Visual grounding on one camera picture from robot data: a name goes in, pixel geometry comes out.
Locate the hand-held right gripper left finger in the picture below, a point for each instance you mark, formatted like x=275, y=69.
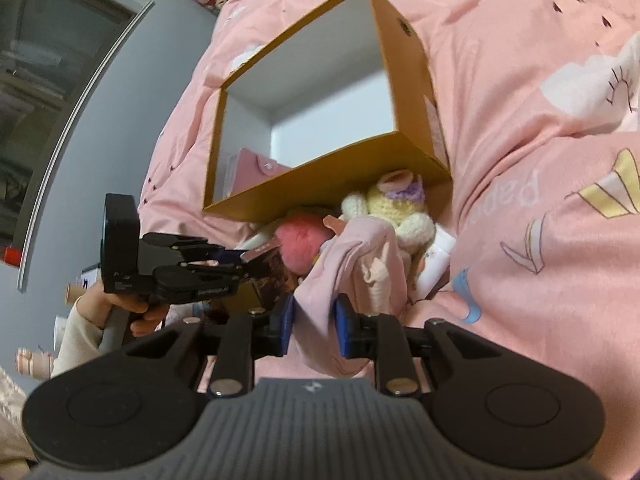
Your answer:
x=286, y=325

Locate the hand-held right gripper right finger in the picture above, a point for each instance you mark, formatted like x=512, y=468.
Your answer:
x=342, y=330

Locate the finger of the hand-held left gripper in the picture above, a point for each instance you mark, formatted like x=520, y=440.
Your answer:
x=215, y=274
x=190, y=247

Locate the pink cap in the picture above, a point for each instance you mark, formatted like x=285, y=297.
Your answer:
x=340, y=270

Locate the pink fluffy ball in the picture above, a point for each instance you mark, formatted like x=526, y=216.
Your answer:
x=300, y=240

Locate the white plastic bottle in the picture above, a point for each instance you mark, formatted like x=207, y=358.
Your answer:
x=435, y=260

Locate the cream crochet bunny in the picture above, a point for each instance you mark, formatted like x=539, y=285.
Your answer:
x=395, y=205

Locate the orange cardboard box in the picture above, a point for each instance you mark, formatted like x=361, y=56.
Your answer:
x=350, y=170

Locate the person's left forearm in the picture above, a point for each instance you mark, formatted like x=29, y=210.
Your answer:
x=75, y=345

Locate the person's left hand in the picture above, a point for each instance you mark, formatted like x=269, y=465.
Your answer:
x=147, y=320

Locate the pink wallet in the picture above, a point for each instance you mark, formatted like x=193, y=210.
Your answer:
x=250, y=170

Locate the small red object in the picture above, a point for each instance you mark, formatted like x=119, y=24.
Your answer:
x=10, y=256

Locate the pink white striped object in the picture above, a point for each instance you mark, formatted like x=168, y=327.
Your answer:
x=32, y=362

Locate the grey framed window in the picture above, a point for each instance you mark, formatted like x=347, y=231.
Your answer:
x=50, y=60

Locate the beige fuzzy cloth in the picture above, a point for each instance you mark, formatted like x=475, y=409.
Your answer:
x=12, y=410

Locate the pink printed blanket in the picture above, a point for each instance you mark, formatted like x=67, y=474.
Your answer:
x=525, y=160

